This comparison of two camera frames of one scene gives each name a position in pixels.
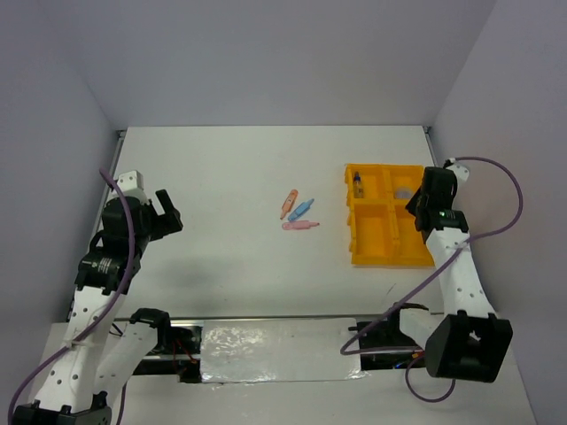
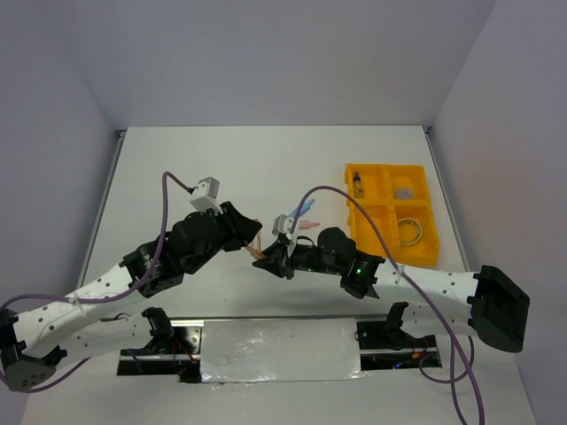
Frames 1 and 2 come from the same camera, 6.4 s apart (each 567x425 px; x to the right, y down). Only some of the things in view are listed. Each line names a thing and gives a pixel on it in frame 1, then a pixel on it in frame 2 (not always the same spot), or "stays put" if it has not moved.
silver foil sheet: (249, 351) stays put
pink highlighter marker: (298, 225) stays put
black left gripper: (166, 223) -> (241, 227)
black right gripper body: (416, 201) -> (306, 258)
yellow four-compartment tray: (382, 231) stays put
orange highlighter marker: (289, 203) -> (255, 247)
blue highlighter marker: (300, 210) stays put
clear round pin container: (403, 193) stays put
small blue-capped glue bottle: (358, 186) stays put
